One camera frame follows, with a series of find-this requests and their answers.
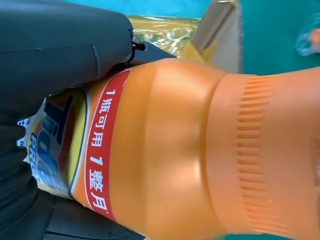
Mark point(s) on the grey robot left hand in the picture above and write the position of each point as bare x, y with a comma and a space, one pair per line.
62, 39

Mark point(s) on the yellow plastic film sheet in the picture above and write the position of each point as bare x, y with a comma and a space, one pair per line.
164, 33

